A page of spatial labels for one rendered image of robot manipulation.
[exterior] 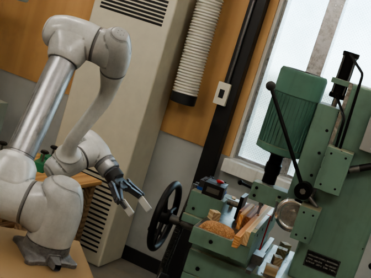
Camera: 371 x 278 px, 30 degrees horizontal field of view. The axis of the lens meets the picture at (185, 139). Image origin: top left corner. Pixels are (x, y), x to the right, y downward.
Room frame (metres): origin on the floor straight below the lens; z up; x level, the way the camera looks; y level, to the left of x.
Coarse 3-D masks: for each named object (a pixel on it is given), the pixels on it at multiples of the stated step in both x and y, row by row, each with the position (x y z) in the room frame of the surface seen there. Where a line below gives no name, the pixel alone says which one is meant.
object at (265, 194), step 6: (258, 180) 2.54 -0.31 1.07; (252, 186) 2.50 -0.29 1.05; (258, 186) 2.50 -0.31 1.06; (264, 186) 2.49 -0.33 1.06; (270, 186) 2.49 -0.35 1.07; (276, 186) 2.53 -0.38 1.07; (252, 192) 2.50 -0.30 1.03; (258, 192) 2.50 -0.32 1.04; (264, 192) 2.49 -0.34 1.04; (270, 192) 2.49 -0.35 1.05; (276, 192) 2.48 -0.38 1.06; (282, 192) 2.48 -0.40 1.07; (252, 198) 2.50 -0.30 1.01; (258, 198) 2.50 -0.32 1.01; (264, 198) 2.49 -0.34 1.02; (270, 198) 2.49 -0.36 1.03; (282, 198) 2.48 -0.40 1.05; (258, 204) 2.52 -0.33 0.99; (264, 204) 2.49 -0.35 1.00; (270, 204) 2.48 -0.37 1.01
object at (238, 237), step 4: (264, 208) 2.68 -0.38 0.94; (260, 212) 2.59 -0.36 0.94; (252, 220) 2.45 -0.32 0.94; (248, 224) 2.37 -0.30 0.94; (244, 228) 2.31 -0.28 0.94; (240, 232) 2.25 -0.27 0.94; (244, 232) 2.26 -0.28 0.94; (236, 236) 2.19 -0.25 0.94; (240, 236) 2.20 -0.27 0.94; (236, 240) 2.19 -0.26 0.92; (240, 240) 2.21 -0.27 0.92; (232, 244) 2.19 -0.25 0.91; (236, 244) 2.19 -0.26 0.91; (236, 248) 2.19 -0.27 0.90
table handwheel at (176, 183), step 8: (176, 184) 2.59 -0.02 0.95; (168, 192) 2.53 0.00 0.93; (176, 192) 2.69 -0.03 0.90; (160, 200) 2.50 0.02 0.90; (176, 200) 2.71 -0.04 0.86; (160, 208) 2.48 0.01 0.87; (176, 208) 2.72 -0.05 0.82; (152, 216) 2.48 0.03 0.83; (160, 216) 2.58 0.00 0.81; (168, 216) 2.58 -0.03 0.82; (176, 216) 2.59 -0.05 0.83; (152, 224) 2.47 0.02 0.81; (160, 224) 2.59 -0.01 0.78; (168, 224) 2.71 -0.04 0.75; (176, 224) 2.58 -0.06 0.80; (184, 224) 2.57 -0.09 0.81; (192, 224) 2.57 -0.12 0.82; (152, 232) 2.47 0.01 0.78; (168, 232) 2.69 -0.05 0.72; (152, 240) 2.49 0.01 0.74; (160, 240) 2.64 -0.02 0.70; (152, 248) 2.53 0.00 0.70
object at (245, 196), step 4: (244, 196) 2.54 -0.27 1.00; (228, 200) 2.56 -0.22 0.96; (232, 200) 2.56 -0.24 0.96; (240, 200) 2.52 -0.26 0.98; (244, 200) 2.53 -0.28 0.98; (228, 204) 2.56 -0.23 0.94; (232, 204) 2.56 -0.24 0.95; (236, 204) 2.55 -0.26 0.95; (240, 204) 2.52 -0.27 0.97; (244, 204) 2.57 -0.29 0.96; (240, 208) 2.52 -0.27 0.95; (236, 212) 2.52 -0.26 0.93; (236, 216) 2.52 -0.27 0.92
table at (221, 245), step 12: (192, 216) 2.51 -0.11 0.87; (228, 216) 2.55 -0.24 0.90; (240, 228) 2.44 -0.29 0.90; (192, 240) 2.29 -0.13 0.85; (204, 240) 2.28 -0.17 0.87; (216, 240) 2.27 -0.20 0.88; (228, 240) 2.26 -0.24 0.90; (216, 252) 2.27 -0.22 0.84; (228, 252) 2.26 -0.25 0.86; (240, 252) 2.25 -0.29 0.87; (252, 252) 2.35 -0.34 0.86
